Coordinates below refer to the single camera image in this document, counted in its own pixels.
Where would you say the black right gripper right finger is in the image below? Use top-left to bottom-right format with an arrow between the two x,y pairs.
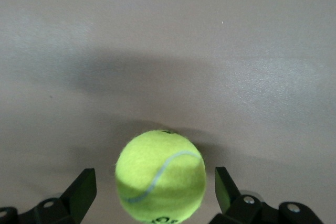
209,166 -> 325,224

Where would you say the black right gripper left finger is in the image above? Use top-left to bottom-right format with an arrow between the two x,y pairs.
0,167 -> 98,224

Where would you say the yellow tennis ball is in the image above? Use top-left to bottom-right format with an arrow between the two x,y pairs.
114,129 -> 207,223

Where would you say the brown table mat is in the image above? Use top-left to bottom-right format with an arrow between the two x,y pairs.
0,0 -> 336,224

